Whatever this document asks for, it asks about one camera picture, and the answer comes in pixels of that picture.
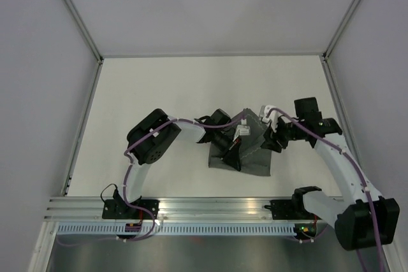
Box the aluminium rail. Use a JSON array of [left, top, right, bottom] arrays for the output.
[[59, 58, 104, 196], [43, 196, 392, 222], [320, 58, 372, 197]]

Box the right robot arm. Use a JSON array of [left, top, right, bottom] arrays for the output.
[[259, 97, 400, 251]]

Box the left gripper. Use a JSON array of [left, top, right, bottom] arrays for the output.
[[211, 129, 242, 172]]

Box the aluminium frame post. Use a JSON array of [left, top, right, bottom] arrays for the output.
[[61, 0, 103, 64], [321, 0, 363, 62]]

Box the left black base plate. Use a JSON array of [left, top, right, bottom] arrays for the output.
[[102, 199, 159, 220]]

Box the grey cloth napkin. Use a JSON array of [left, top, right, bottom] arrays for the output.
[[208, 108, 272, 177]]

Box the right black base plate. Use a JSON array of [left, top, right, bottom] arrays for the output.
[[263, 198, 332, 222]]

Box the right side aluminium rail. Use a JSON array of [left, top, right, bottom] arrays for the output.
[[320, 58, 372, 197]]

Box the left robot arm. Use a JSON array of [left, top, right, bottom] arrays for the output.
[[113, 108, 245, 218]]

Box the white slotted cable duct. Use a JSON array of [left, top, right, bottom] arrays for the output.
[[57, 222, 296, 236]]

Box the left aluminium frame post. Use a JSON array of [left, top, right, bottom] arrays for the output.
[[61, 0, 103, 64]]

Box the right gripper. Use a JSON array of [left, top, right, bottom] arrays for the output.
[[261, 114, 305, 153]]

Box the left side aluminium rail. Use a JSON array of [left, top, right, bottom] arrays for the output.
[[59, 58, 104, 196]]

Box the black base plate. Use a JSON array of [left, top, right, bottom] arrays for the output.
[[102, 199, 159, 220], [263, 198, 332, 222]]

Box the right aluminium frame post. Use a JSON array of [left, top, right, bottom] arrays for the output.
[[321, 0, 363, 62]]

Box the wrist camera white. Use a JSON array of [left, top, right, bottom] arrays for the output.
[[233, 119, 251, 140], [259, 105, 279, 132]]

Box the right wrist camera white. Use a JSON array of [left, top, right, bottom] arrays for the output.
[[259, 105, 279, 132]]

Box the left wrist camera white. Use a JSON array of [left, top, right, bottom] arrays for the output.
[[233, 119, 251, 140]]

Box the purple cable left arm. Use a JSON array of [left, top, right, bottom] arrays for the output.
[[57, 115, 248, 247]]

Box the aluminium front rail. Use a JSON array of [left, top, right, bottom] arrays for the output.
[[43, 196, 392, 222]]

